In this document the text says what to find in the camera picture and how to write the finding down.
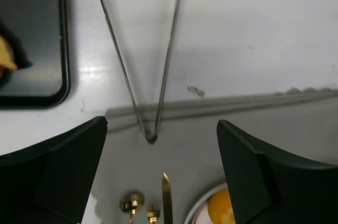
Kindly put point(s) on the metal left gripper tong finger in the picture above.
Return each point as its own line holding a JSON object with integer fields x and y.
{"x": 145, "y": 132}

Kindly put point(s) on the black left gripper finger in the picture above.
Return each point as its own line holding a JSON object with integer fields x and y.
{"x": 50, "y": 182}
{"x": 270, "y": 185}

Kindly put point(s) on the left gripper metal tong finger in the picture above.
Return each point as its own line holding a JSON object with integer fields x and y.
{"x": 154, "y": 136}

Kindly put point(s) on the orange glazed donut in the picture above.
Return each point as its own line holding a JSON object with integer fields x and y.
{"x": 220, "y": 208}

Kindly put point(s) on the front seeded bread slice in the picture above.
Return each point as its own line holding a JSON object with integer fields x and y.
{"x": 7, "y": 57}

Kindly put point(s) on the grey cloth placemat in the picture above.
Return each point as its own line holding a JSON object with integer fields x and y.
{"x": 300, "y": 122}

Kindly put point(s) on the white plate teal red rim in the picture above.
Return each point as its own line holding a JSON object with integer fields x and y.
{"x": 199, "y": 211}

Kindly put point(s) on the black rectangular tray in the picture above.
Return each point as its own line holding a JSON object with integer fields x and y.
{"x": 37, "y": 32}

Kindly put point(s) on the gold spoon green handle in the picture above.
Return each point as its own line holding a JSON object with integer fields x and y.
{"x": 131, "y": 203}

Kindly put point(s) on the gold knife green handle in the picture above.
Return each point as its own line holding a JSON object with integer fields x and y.
{"x": 167, "y": 200}

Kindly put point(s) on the gold fork green handle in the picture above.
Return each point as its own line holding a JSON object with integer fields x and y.
{"x": 153, "y": 211}

